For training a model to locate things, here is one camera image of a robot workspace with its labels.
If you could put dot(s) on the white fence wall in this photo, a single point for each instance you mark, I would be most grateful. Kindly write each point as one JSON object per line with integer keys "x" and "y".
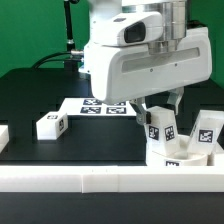
{"x": 216, "y": 158}
{"x": 91, "y": 179}
{"x": 4, "y": 136}

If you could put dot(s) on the white right fence wall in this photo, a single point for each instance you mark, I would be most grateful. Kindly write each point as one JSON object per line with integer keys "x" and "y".
{"x": 216, "y": 158}

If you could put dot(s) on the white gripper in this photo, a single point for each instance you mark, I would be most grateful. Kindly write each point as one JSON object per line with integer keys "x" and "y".
{"x": 127, "y": 60}

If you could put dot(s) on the white marker sheet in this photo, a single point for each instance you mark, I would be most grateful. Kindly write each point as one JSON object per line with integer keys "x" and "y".
{"x": 94, "y": 107}

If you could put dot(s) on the white left fence wall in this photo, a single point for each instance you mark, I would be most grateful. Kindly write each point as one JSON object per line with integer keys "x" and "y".
{"x": 4, "y": 136}

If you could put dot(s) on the white front fence wall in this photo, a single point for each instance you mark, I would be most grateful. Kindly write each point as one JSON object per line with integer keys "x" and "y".
{"x": 91, "y": 179}

